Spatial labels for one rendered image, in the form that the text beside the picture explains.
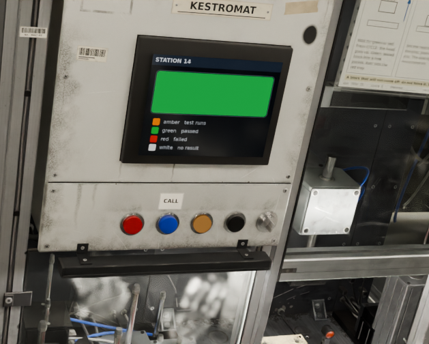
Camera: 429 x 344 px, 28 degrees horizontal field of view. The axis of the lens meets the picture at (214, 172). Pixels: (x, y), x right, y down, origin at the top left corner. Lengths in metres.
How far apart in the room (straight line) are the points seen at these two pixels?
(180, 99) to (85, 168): 0.18
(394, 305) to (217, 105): 0.86
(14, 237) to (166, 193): 0.25
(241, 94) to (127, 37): 0.20
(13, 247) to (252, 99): 0.44
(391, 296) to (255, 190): 0.68
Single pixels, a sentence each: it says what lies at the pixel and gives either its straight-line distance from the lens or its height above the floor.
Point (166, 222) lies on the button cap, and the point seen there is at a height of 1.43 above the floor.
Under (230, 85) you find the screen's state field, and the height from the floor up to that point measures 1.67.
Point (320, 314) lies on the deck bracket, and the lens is 2.22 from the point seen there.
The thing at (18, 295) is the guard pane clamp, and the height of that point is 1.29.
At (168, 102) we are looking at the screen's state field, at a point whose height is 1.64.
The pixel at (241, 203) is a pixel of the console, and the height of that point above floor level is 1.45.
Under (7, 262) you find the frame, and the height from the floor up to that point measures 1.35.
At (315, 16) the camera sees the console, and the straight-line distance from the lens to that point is 1.36.
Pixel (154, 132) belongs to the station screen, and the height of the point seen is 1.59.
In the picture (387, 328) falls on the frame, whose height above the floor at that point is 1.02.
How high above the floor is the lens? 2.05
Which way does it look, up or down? 23 degrees down
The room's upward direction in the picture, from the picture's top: 11 degrees clockwise
